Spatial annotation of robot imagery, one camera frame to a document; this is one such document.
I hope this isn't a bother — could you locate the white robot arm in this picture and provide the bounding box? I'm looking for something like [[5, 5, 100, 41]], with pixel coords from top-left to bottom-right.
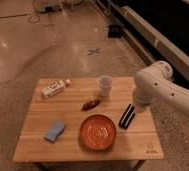
[[133, 61, 189, 117]]

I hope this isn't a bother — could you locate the orange ceramic plate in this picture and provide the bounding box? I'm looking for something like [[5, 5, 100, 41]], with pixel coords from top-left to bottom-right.
[[79, 114, 117, 150]]

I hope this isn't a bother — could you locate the dark red snack packet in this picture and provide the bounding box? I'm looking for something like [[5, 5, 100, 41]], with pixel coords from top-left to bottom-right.
[[82, 99, 100, 111]]

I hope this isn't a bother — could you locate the black and white case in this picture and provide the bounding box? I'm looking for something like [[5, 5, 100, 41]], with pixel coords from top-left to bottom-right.
[[119, 104, 135, 129]]

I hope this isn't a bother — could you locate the blue sponge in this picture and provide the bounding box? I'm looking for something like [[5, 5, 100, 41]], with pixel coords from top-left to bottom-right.
[[44, 121, 65, 143]]

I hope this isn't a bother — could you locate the black box on floor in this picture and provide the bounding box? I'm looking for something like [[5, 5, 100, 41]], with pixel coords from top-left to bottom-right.
[[108, 25, 122, 38]]

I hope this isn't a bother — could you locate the wooden folding table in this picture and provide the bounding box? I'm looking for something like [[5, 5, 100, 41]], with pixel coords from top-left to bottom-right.
[[13, 77, 164, 163]]

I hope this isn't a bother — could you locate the cable on floor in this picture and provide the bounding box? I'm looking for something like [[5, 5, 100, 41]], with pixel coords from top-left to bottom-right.
[[27, 0, 42, 25]]

